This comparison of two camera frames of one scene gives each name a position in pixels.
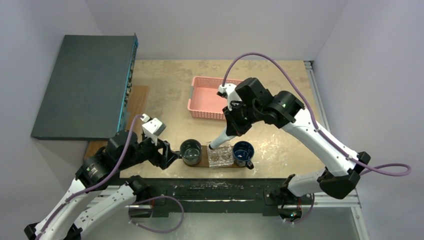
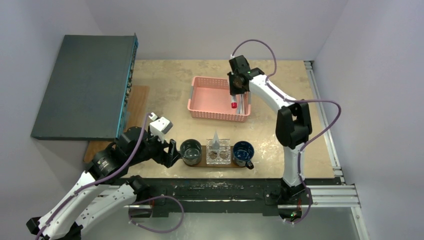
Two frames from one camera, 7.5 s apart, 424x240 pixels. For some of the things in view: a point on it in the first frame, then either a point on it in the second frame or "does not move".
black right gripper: (236, 123) -> (239, 91)
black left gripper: (164, 159) does not move
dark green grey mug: (191, 151) does not move
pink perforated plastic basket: (205, 102) does not move
